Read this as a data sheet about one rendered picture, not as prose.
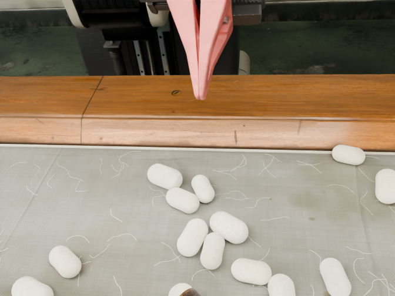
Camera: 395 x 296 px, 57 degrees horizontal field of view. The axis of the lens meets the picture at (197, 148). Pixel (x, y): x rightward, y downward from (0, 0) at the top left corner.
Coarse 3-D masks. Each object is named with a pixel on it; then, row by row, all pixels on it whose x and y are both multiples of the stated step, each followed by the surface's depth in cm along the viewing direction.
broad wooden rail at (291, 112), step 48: (0, 96) 47; (48, 96) 46; (96, 96) 45; (144, 96) 45; (192, 96) 44; (240, 96) 43; (288, 96) 42; (336, 96) 42; (384, 96) 41; (48, 144) 43; (96, 144) 42; (144, 144) 42; (192, 144) 41; (240, 144) 40; (288, 144) 39; (336, 144) 39; (384, 144) 38
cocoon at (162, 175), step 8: (152, 168) 36; (160, 168) 36; (168, 168) 36; (152, 176) 36; (160, 176) 36; (168, 176) 35; (176, 176) 35; (160, 184) 36; (168, 184) 35; (176, 184) 35
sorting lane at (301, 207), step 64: (0, 192) 38; (64, 192) 38; (128, 192) 37; (192, 192) 36; (256, 192) 36; (320, 192) 35; (0, 256) 33; (128, 256) 32; (192, 256) 31; (256, 256) 31; (320, 256) 30; (384, 256) 30
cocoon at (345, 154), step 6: (342, 144) 37; (336, 150) 37; (342, 150) 36; (348, 150) 36; (354, 150) 36; (360, 150) 36; (336, 156) 37; (342, 156) 36; (348, 156) 36; (354, 156) 36; (360, 156) 36; (342, 162) 37; (348, 162) 37; (354, 162) 36; (360, 162) 36
